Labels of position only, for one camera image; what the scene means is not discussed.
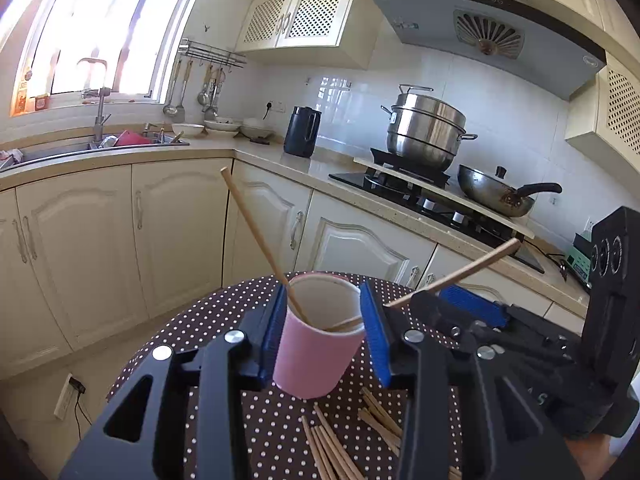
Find low white wall outlet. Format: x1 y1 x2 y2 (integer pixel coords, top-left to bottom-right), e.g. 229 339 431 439
54 372 87 421

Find pink cup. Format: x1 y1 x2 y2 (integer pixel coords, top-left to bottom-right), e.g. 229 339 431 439
272 271 368 401

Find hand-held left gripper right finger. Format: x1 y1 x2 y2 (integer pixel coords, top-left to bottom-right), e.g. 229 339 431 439
359 279 585 480

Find black plug with cable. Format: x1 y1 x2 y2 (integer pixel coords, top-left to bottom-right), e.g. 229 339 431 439
69 377 96 441

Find beige kitchen countertop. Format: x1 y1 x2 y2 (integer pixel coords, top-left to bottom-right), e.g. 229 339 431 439
0 132 591 318

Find metal wall rack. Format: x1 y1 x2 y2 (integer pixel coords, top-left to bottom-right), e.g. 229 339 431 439
177 37 248 70

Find cream lattice door wall cabinet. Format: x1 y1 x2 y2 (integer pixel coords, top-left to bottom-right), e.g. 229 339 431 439
234 0 382 71
564 52 640 176

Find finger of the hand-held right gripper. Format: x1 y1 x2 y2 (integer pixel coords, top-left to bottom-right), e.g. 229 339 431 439
439 285 512 333
409 290 508 361

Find steel wok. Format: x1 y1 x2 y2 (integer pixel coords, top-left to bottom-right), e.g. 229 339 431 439
457 164 563 218

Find orange bottle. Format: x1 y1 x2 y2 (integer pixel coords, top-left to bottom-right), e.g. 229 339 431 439
11 67 33 117

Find pile of chopsticks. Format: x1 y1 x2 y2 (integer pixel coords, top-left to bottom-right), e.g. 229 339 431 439
300 386 463 480

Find kitchen window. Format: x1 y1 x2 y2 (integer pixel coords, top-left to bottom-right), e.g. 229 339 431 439
10 0 216 111

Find hanging steel utensil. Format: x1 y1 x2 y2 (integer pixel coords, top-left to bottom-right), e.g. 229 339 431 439
197 65 213 108
207 67 227 116

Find cream lower kitchen cabinets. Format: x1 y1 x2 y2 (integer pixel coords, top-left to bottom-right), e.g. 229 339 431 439
0 157 591 381

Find pink basin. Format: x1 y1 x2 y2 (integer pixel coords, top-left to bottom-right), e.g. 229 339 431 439
115 130 153 147

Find stacked white bowls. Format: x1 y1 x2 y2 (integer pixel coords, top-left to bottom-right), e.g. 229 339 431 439
239 117 276 140

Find black kettle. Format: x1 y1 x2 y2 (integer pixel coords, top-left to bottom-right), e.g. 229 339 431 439
283 106 322 158

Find hanging steel ladle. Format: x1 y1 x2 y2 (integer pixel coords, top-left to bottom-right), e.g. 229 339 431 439
162 57 180 116

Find green electronic device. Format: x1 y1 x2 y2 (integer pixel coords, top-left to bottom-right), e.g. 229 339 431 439
564 232 596 293

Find black gas stove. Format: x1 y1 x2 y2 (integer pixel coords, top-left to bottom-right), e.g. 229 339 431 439
328 147 546 275

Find hanging steel spatula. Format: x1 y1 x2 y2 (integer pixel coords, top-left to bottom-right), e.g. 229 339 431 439
175 60 193 123

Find wooden chopstick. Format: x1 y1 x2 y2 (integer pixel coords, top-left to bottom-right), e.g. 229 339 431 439
324 239 522 333
220 167 309 322

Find steel kitchen sink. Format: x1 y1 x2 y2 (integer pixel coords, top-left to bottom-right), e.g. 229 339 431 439
0 132 191 171

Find bowls on counter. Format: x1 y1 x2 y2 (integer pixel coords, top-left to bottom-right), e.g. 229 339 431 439
202 117 243 136

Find person's right forearm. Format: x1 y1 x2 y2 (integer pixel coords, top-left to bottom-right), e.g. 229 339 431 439
564 432 618 480

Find steel steamer pot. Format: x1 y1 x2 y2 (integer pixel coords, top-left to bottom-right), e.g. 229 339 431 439
380 84 478 172

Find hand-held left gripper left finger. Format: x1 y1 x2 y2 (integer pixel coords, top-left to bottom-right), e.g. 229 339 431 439
59 277 290 480

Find grey range hood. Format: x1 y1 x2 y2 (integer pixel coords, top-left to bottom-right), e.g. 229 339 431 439
364 0 608 102

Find steel faucet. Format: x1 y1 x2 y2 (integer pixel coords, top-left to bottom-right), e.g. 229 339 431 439
76 57 113 148

